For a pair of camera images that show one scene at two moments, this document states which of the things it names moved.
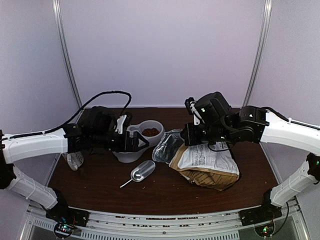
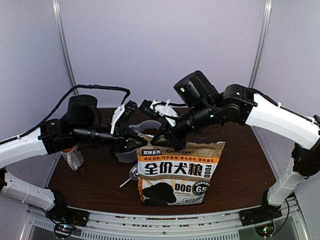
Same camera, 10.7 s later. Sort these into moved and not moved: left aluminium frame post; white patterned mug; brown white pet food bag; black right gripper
Moved: black right gripper; brown white pet food bag
Not moved: white patterned mug; left aluminium frame post
